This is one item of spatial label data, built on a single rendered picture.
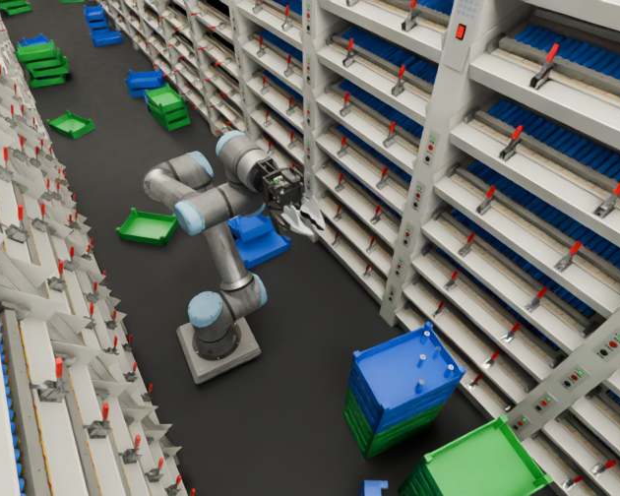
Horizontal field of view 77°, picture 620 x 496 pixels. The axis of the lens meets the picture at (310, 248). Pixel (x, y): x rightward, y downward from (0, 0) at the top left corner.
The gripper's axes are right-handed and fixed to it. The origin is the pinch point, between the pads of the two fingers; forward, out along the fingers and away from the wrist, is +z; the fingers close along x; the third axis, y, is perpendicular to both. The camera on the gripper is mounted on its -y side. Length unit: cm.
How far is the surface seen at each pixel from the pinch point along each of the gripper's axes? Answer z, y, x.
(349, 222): -62, -81, 65
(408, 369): 15, -69, 26
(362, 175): -52, -44, 61
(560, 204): 22, -9, 59
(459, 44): -19, 18, 60
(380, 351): 5, -68, 23
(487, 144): -3, -5, 62
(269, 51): -135, -20, 69
